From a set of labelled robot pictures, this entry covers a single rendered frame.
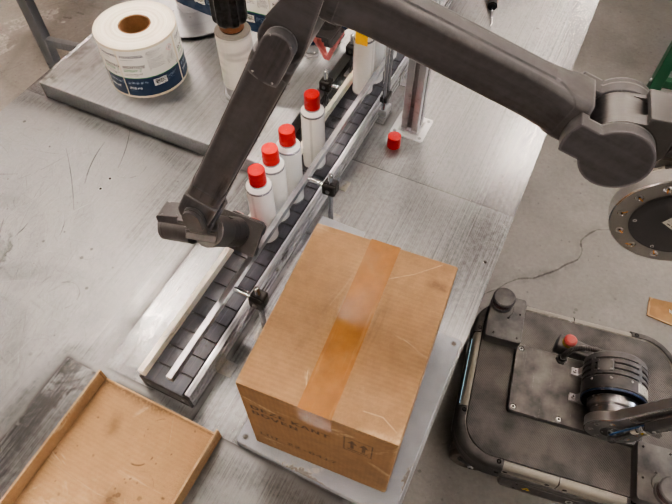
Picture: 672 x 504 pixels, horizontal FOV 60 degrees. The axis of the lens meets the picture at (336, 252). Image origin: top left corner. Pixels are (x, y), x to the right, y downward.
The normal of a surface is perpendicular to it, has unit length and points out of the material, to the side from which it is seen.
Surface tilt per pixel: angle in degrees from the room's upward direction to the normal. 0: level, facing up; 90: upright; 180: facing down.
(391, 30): 88
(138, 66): 90
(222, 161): 86
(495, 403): 0
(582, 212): 0
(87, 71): 0
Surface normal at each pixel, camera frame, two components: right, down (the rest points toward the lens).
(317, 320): 0.00, -0.57
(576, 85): 0.33, -0.52
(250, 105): -0.34, 0.71
